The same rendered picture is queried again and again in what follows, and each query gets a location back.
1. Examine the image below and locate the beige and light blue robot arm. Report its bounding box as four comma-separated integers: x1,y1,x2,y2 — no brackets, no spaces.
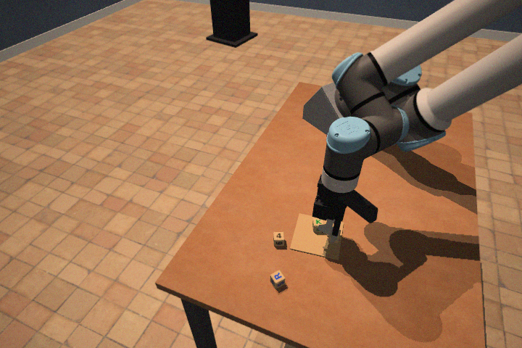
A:
321,0,522,223

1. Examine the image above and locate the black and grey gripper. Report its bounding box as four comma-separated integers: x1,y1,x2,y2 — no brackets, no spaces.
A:
312,174,350,243

